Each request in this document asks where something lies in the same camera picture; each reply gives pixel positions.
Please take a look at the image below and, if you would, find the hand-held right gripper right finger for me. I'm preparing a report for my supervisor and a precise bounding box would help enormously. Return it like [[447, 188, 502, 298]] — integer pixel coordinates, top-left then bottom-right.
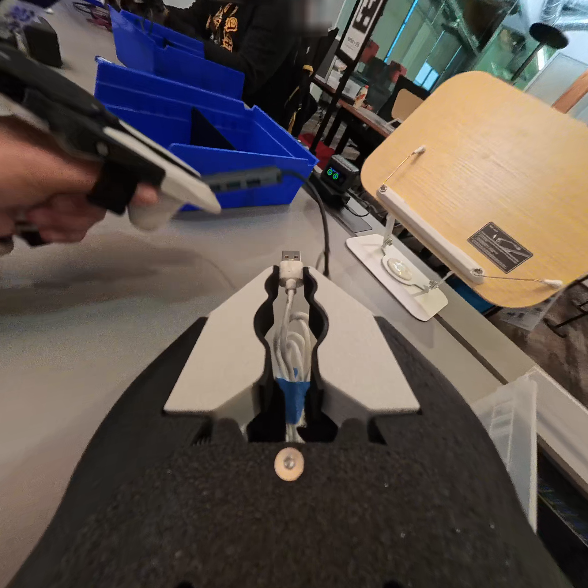
[[303, 266, 421, 423]]

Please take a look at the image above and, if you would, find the white usb cable blue tape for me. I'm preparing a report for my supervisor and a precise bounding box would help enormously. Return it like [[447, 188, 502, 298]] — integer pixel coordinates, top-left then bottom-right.
[[272, 250, 319, 445]]

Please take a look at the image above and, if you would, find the black framed marker sign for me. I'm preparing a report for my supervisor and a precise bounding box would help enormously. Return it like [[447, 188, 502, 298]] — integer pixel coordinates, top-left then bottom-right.
[[339, 0, 389, 63]]

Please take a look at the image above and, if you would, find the black chair tan seat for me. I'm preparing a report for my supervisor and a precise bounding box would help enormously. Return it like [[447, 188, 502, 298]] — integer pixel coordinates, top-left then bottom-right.
[[377, 75, 427, 125]]

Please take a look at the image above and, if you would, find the wooden book stand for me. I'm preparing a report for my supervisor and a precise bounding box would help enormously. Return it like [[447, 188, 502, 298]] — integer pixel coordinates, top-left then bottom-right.
[[345, 70, 588, 322]]

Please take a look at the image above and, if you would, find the blue plastic bin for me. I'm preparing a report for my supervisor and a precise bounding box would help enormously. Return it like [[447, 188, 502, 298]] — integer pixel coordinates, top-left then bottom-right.
[[109, 6, 245, 101], [94, 56, 319, 213]]

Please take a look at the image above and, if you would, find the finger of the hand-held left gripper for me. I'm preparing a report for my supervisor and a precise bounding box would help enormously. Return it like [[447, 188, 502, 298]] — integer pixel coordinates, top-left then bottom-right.
[[103, 122, 223, 232]]

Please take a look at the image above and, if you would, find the grey usb hub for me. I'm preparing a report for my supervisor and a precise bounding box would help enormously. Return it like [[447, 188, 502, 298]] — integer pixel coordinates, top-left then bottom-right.
[[201, 167, 284, 195]]

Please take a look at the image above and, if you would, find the clear plastic bin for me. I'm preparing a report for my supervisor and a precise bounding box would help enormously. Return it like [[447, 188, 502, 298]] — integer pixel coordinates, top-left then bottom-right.
[[470, 367, 543, 536]]

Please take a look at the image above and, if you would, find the person's left hand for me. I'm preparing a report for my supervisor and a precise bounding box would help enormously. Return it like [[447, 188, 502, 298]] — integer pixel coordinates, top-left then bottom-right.
[[0, 115, 160, 246]]

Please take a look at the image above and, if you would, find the black charger green display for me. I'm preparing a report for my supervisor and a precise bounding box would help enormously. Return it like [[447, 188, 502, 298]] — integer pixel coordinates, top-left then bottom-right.
[[320, 155, 360, 210]]

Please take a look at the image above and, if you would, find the black divider panel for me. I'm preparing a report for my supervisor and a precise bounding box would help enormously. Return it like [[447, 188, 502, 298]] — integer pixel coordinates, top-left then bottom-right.
[[189, 107, 239, 152]]

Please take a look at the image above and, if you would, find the black box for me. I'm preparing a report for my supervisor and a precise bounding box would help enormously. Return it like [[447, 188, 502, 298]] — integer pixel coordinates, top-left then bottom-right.
[[22, 17, 63, 70]]

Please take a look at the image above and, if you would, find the black disc pole stand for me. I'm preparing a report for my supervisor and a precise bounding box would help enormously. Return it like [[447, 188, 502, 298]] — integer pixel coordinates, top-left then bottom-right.
[[509, 22, 570, 84]]

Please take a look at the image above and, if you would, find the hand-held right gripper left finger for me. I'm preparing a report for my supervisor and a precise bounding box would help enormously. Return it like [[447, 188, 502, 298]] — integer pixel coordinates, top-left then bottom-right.
[[163, 266, 282, 422]]

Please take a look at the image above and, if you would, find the black hub cable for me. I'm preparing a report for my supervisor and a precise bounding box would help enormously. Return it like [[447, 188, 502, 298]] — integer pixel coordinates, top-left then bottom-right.
[[278, 169, 332, 277]]

